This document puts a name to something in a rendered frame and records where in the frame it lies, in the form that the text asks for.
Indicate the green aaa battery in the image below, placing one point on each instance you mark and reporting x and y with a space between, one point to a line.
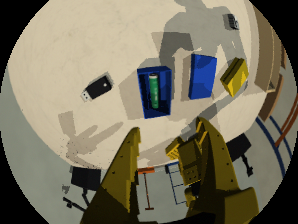
154 90

